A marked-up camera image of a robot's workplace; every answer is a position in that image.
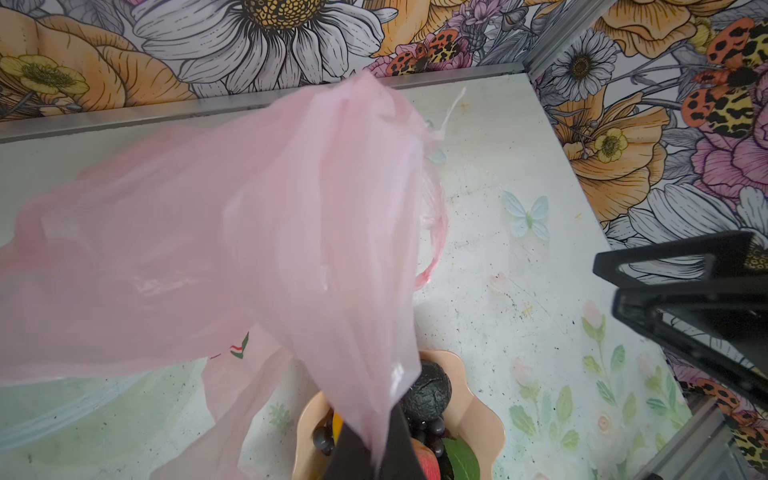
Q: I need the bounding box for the right aluminium corner post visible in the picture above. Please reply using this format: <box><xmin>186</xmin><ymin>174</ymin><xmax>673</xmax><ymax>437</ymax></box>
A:
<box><xmin>523</xmin><ymin>0</ymin><xmax>614</xmax><ymax>80</ymax></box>

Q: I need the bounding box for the pink peach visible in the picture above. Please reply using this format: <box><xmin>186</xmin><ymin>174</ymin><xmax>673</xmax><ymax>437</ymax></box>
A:
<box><xmin>411</xmin><ymin>439</ymin><xmax>441</xmax><ymax>480</ymax></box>

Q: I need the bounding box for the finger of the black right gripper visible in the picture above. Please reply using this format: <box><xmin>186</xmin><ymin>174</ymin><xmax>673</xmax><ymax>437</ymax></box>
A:
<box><xmin>612</xmin><ymin>277</ymin><xmax>767</xmax><ymax>409</ymax></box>
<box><xmin>593</xmin><ymin>230</ymin><xmax>755</xmax><ymax>285</ymax></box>

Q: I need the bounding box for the pink plastic bag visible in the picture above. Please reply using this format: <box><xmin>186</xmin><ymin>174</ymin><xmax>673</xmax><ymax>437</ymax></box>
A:
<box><xmin>1</xmin><ymin>73</ymin><xmax>447</xmax><ymax>479</ymax></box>

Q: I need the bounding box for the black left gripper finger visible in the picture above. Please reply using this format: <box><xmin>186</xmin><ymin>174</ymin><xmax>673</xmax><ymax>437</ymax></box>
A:
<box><xmin>320</xmin><ymin>401</ymin><xmax>427</xmax><ymax>480</ymax></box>

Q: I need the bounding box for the pink flower-shaped bowl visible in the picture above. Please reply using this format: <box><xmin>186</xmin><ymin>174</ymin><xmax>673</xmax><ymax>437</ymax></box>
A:
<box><xmin>292</xmin><ymin>350</ymin><xmax>506</xmax><ymax>480</ymax></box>

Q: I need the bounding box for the dark avocado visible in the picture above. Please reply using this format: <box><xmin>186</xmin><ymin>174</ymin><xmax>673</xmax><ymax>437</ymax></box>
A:
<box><xmin>400</xmin><ymin>360</ymin><xmax>452</xmax><ymax>422</ymax></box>

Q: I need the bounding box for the dark grape bunch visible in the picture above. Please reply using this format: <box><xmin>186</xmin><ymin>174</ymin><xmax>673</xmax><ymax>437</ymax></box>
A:
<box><xmin>312</xmin><ymin>410</ymin><xmax>447</xmax><ymax>459</ymax></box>

